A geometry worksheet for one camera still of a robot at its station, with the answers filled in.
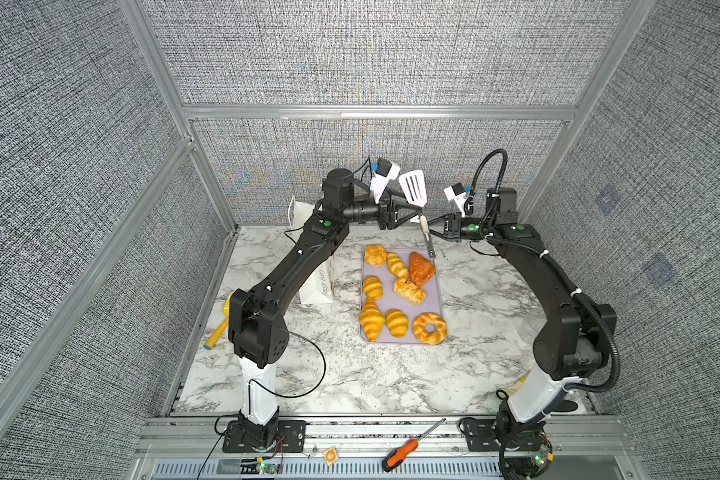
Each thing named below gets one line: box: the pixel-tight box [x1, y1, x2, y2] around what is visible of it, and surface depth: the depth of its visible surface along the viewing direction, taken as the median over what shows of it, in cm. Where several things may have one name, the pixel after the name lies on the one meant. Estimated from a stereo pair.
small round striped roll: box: [363, 276, 383, 300], surface depth 100 cm
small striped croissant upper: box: [387, 252, 409, 278], surface depth 105 cm
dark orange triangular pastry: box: [408, 251, 436, 286], surface depth 103 cm
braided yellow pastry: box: [393, 277, 427, 306], surface depth 98 cm
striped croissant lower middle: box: [386, 309, 409, 339], surface depth 92 cm
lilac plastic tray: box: [359, 248, 442, 343], surface depth 99 cm
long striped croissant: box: [360, 298, 385, 342], surface depth 91 cm
